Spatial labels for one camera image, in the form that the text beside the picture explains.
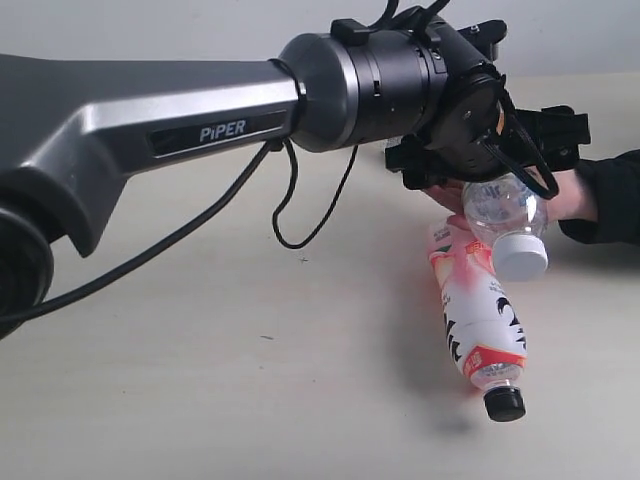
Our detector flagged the person's open hand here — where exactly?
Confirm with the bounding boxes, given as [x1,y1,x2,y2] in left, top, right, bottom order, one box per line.
[424,167,599,224]

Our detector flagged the pink peach drink bottle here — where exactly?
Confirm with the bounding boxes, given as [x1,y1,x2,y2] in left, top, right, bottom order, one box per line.
[427,220,527,422]

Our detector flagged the green label clear bottle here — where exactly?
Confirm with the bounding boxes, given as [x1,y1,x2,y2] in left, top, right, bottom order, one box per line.
[462,174,549,282]

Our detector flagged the black cable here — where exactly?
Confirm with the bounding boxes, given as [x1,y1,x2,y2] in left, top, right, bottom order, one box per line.
[0,0,560,326]

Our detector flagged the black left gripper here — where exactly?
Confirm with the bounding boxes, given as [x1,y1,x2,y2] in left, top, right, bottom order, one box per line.
[383,64,591,189]

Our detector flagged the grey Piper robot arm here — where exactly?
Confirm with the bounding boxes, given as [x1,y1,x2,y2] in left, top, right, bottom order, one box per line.
[1,2,590,335]

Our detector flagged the black sleeved forearm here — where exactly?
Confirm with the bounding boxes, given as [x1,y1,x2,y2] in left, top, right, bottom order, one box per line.
[559,150,639,246]

